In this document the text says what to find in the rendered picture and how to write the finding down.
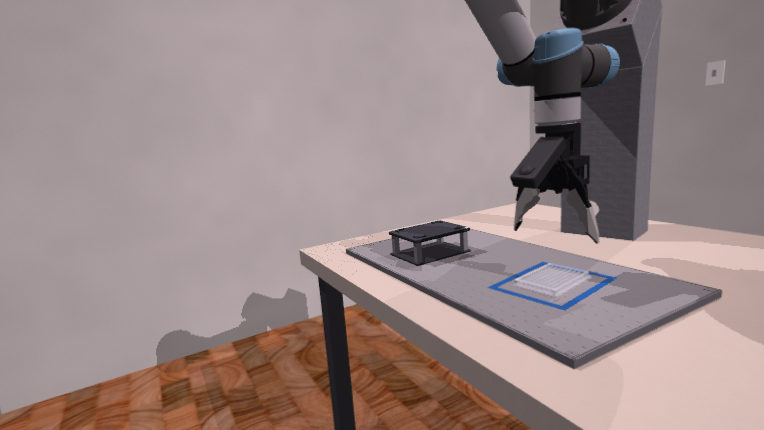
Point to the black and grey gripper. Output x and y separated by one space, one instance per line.
561 174

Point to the blue tape outline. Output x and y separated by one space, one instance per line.
566 305

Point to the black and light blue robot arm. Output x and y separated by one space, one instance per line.
556 63

